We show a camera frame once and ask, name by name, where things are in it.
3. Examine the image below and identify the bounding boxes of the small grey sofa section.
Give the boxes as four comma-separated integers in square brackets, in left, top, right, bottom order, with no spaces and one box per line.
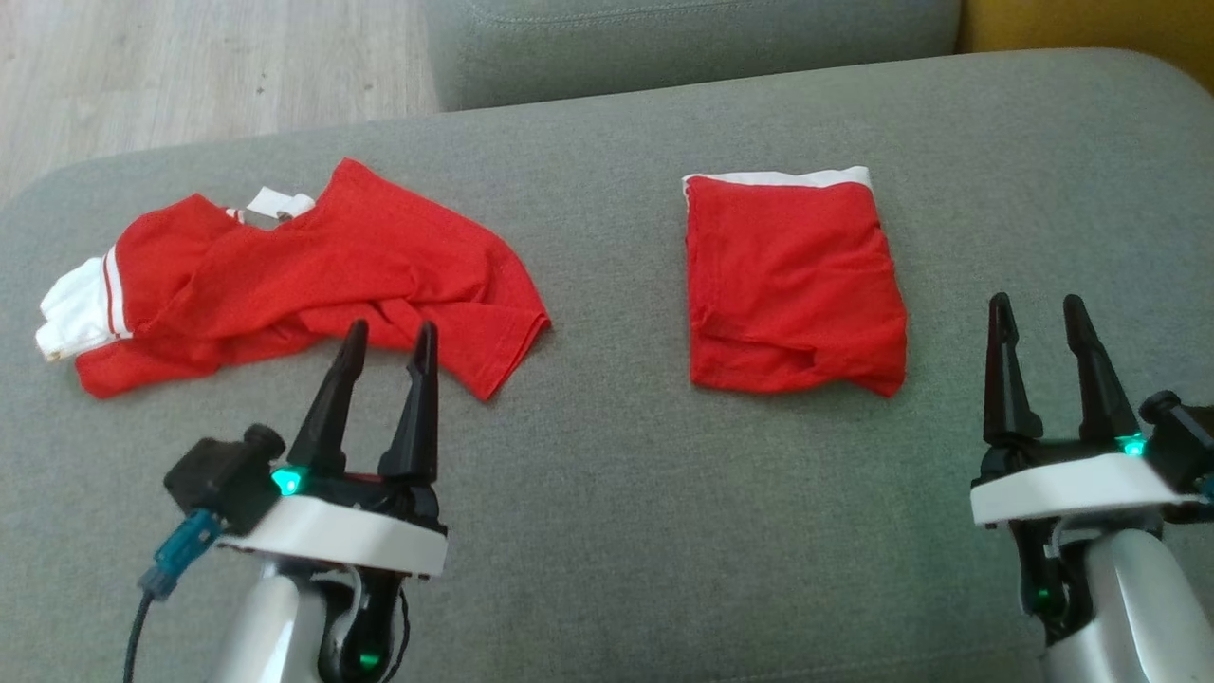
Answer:
[422,0,963,113]

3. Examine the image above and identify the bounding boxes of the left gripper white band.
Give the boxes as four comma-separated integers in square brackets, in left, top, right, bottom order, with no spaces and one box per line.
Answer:
[218,320,449,580]

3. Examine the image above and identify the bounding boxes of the left camera cable teal plug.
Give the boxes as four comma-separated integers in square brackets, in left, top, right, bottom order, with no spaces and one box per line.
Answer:
[121,509,225,683]

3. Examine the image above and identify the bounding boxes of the red shorts white stripe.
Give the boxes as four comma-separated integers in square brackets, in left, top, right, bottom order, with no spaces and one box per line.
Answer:
[682,166,910,398]

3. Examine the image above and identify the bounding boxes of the yellow sofa backrest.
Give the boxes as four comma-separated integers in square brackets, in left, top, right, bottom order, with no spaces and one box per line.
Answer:
[956,0,1214,96]

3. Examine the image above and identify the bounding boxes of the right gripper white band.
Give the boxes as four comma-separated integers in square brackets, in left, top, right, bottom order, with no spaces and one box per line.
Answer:
[969,293,1199,528]

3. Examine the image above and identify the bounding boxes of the red basketball jersey white sleeves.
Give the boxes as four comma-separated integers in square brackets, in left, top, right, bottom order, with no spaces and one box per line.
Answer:
[36,157,552,401]

